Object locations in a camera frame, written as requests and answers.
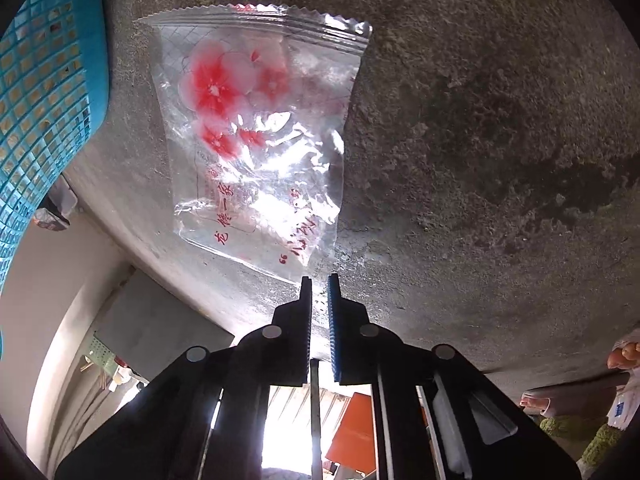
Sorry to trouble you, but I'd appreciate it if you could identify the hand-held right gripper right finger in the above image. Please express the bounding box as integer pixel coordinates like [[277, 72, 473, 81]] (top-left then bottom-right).
[[327, 272, 583, 480]]

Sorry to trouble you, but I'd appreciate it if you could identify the blue plastic wastebasket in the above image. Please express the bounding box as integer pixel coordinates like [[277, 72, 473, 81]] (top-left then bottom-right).
[[0, 0, 111, 282]]

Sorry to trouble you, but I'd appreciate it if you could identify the crumpled wrapper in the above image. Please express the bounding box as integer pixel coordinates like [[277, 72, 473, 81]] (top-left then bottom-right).
[[32, 179, 79, 232]]

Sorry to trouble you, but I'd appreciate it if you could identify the green plastic basket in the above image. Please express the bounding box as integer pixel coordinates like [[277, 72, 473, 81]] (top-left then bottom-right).
[[80, 335, 132, 392]]

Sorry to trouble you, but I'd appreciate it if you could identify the clear red flower plastic bag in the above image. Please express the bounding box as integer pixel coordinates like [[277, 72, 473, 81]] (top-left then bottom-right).
[[134, 2, 374, 282]]

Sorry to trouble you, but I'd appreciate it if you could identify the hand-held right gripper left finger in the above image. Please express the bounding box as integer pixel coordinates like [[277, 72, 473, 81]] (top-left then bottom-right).
[[55, 276, 314, 480]]

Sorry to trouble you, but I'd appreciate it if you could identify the white fluffy blanket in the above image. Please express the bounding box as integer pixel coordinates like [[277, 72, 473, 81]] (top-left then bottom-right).
[[539, 412, 627, 467]]

